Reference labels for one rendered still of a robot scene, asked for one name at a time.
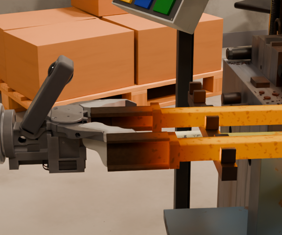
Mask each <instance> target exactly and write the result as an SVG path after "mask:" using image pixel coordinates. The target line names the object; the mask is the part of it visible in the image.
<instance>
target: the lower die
mask: <svg viewBox="0 0 282 235"><path fill-rule="evenodd" d="M278 37H282V35H253V36H252V51H251V63H252V64H253V65H254V66H255V67H256V68H257V69H258V70H259V71H260V72H261V73H263V74H264V75H265V76H266V77H267V78H268V79H269V80H270V81H271V82H272V83H273V84H274V85H275V86H276V87H282V78H280V77H279V76H278V66H279V65H280V64H282V41H271V42H270V47H269V46H267V45H266V38H278Z"/></svg>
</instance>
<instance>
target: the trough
mask: <svg viewBox="0 0 282 235"><path fill-rule="evenodd" d="M271 41H282V37H278V38H266V45H267V46H269V47H270V42H271Z"/></svg>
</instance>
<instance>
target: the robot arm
mask: <svg viewBox="0 0 282 235"><path fill-rule="evenodd" d="M73 74H74V62H73V61H72V60H71V59H69V58H67V57H66V56H64V55H60V56H59V57H58V59H57V60H56V61H55V62H53V63H52V64H51V65H50V66H49V69H48V75H47V77H46V79H45V80H44V82H43V84H42V85H41V87H40V89H39V90H38V92H37V94H36V96H35V97H34V99H33V101H32V103H31V104H30V106H29V107H28V109H27V111H26V113H25V114H24V116H23V120H22V122H17V120H16V113H15V110H5V109H4V106H3V104H1V103H0V164H3V163H4V162H5V160H6V158H8V160H9V169H10V170H18V169H19V166H20V165H39V164H42V166H43V168H44V167H47V169H46V168H44V169H45V170H48V171H49V173H83V172H85V168H86V160H87V157H86V148H88V149H91V150H95V151H96V152H98V154H99V156H100V158H101V160H102V163H103V165H104V166H106V167H107V146H106V134H107V133H129V132H136V131H135V130H134V129H123V128H120V127H117V126H107V125H104V124H103V123H98V122H92V123H91V116H90V113H91V107H118V106H137V104H136V103H135V102H132V101H130V100H127V99H104V100H100V99H97V100H88V101H80V102H74V103H70V104H67V105H60V106H55V107H53V105H54V103H55V102H56V100H57V99H58V97H59V95H60V94H61V92H62V90H63V89H64V87H65V85H67V84H68V83H69V82H70V81H71V80H72V78H73ZM22 136H23V137H22ZM44 164H47V166H45V165H44Z"/></svg>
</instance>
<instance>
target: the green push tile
mask: <svg viewBox="0 0 282 235"><path fill-rule="evenodd" d="M175 1H176V0H157V1H156V3H155V5H154V7H153V11H155V12H158V13H161V14H164V15H167V16H169V14H170V12H171V9H172V7H173V5H174V3H175Z"/></svg>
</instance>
